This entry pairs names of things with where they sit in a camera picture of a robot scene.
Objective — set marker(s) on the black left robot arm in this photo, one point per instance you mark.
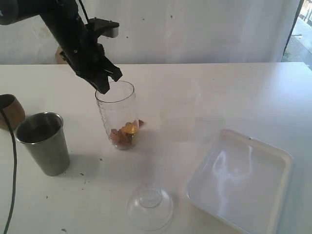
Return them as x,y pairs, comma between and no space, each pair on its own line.
54,13

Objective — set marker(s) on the translucent white plastic cup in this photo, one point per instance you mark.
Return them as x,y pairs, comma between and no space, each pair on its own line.
177,113

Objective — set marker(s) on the white square plastic tray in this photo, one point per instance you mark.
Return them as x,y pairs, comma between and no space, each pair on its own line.
241,181

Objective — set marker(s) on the clear dome shaker lid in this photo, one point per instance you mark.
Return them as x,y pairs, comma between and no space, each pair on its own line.
150,208

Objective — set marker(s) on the brown and yellow food pieces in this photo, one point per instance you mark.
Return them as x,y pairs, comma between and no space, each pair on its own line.
122,140

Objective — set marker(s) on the brown wooden cup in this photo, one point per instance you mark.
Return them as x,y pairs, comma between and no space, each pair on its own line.
12,109

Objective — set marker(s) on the olive-brown food piece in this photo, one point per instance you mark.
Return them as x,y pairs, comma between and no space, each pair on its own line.
129,128

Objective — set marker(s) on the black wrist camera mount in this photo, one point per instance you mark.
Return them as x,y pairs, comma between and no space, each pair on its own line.
101,27

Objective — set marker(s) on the stainless steel cup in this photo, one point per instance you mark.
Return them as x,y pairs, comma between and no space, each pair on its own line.
43,136

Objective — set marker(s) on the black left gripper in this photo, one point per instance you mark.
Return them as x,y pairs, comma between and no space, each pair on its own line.
83,55

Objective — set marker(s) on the clear plastic shaker tumbler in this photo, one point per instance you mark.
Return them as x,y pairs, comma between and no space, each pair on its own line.
117,106

